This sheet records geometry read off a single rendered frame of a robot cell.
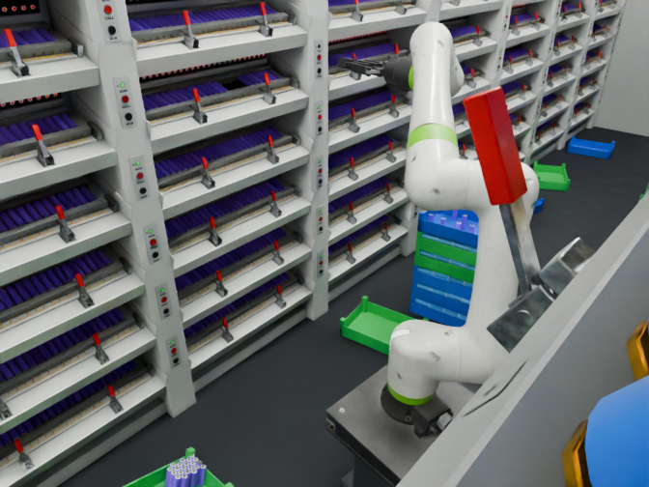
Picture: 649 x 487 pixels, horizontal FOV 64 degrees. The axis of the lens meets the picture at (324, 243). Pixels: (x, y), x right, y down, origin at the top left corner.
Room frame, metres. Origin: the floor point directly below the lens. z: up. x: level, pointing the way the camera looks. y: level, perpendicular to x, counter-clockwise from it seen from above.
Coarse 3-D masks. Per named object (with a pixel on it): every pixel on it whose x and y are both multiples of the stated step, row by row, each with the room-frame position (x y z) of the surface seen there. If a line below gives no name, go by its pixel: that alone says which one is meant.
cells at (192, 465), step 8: (192, 456) 1.03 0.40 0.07; (184, 464) 1.00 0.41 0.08; (192, 464) 1.00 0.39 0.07; (200, 464) 1.01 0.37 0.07; (168, 472) 0.96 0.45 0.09; (176, 472) 0.97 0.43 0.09; (184, 472) 0.97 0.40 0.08; (192, 472) 0.97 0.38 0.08; (200, 472) 0.99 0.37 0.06; (168, 480) 0.96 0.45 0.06; (176, 480) 0.94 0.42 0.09; (184, 480) 0.94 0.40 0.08; (192, 480) 0.96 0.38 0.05; (200, 480) 0.98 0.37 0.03
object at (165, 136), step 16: (240, 64) 1.76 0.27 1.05; (256, 64) 1.82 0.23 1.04; (272, 64) 1.87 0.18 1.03; (160, 80) 1.54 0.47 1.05; (176, 80) 1.58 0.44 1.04; (304, 80) 1.77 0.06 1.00; (256, 96) 1.67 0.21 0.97; (288, 96) 1.72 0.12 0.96; (304, 96) 1.75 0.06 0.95; (192, 112) 1.49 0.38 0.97; (208, 112) 1.51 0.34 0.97; (224, 112) 1.53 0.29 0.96; (240, 112) 1.55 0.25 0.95; (256, 112) 1.59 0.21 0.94; (272, 112) 1.65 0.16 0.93; (288, 112) 1.71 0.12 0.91; (160, 128) 1.38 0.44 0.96; (176, 128) 1.40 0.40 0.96; (192, 128) 1.41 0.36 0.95; (208, 128) 1.45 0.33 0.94; (224, 128) 1.50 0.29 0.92; (160, 144) 1.34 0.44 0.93; (176, 144) 1.38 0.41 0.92
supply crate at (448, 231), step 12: (420, 216) 1.82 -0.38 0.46; (444, 216) 1.94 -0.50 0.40; (468, 216) 1.91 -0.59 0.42; (420, 228) 1.82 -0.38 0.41; (432, 228) 1.79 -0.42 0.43; (444, 228) 1.76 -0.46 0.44; (456, 228) 1.74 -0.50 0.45; (468, 228) 1.84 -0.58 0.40; (456, 240) 1.73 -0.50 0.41; (468, 240) 1.71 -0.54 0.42
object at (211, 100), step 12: (264, 84) 1.71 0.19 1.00; (276, 84) 1.74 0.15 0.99; (288, 84) 1.79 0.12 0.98; (216, 96) 1.56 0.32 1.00; (228, 96) 1.59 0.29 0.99; (240, 96) 1.63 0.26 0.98; (156, 108) 1.42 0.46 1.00; (168, 108) 1.43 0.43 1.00; (180, 108) 1.46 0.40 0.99; (204, 108) 1.51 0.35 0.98
